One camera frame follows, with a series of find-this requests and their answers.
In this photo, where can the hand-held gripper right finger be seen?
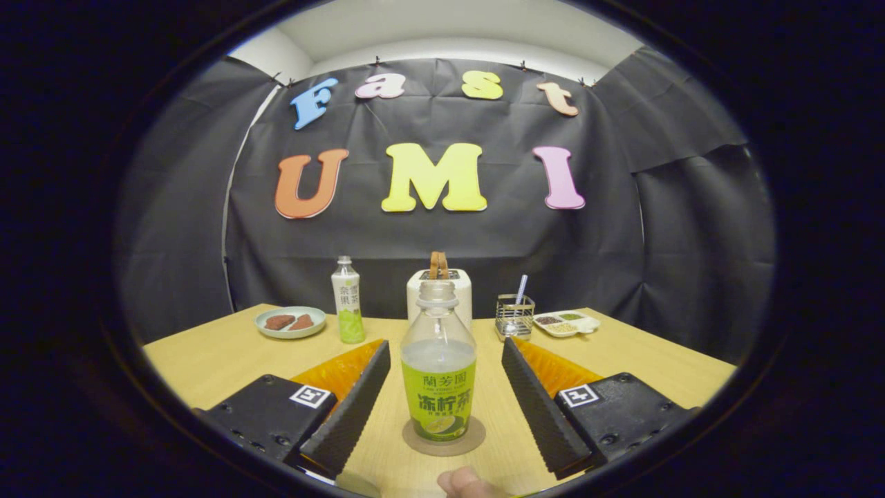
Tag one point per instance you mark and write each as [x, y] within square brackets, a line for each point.
[536, 415]

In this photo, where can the pale green plate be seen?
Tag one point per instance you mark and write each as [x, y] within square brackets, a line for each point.
[290, 334]

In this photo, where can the brown round coaster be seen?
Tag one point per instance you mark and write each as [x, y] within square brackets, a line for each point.
[442, 449]

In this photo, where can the pale straw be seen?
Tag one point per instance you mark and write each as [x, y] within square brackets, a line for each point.
[520, 290]

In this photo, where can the brown food piece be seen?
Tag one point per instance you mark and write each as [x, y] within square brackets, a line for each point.
[279, 322]
[303, 321]

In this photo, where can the wooden table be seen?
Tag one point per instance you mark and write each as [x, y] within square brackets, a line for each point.
[221, 360]

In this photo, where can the brown bread slice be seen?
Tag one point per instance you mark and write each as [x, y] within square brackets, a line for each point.
[438, 266]

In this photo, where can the slim green drink bottle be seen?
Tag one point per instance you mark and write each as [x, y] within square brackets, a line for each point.
[348, 304]

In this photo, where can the white toaster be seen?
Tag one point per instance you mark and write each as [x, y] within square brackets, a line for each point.
[460, 297]

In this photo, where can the white divided dish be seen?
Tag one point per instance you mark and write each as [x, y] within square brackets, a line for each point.
[588, 325]

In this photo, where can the green label juice bottle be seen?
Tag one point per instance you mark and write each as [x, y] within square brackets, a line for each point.
[439, 401]

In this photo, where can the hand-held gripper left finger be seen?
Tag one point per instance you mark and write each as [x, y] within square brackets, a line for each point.
[352, 415]

